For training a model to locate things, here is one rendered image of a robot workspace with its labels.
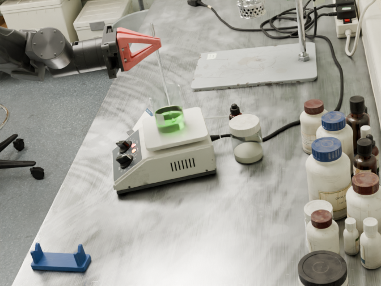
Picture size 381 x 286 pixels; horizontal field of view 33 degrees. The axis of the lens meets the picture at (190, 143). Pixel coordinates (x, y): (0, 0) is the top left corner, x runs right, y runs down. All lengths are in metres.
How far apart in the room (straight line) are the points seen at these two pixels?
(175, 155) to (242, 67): 0.47
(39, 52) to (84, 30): 2.36
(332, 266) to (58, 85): 2.84
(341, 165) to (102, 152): 0.56
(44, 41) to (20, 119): 2.27
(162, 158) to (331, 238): 0.38
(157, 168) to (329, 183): 0.34
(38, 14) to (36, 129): 0.65
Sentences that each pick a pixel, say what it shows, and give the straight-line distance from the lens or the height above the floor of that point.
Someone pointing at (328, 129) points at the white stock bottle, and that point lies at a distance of 1.16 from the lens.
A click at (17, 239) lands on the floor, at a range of 2.54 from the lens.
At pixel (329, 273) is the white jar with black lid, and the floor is 0.82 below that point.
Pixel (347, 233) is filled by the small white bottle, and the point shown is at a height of 0.79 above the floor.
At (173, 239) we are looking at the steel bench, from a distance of 1.12.
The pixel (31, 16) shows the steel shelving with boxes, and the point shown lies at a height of 0.38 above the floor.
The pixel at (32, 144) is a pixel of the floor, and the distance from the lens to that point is 3.12.
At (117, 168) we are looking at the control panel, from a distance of 1.27.
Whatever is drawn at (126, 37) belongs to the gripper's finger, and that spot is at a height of 1.04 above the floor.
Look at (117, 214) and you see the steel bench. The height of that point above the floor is 0.75.
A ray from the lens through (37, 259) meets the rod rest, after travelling 1.15.
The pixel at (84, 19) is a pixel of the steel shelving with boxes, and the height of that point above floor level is 0.32.
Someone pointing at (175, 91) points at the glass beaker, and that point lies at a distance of 1.24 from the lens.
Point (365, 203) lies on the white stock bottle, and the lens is 1.01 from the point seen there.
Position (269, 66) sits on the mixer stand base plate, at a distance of 1.60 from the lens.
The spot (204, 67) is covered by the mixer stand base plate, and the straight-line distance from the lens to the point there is 1.65.
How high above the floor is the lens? 1.46
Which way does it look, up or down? 31 degrees down
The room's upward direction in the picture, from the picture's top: 11 degrees counter-clockwise
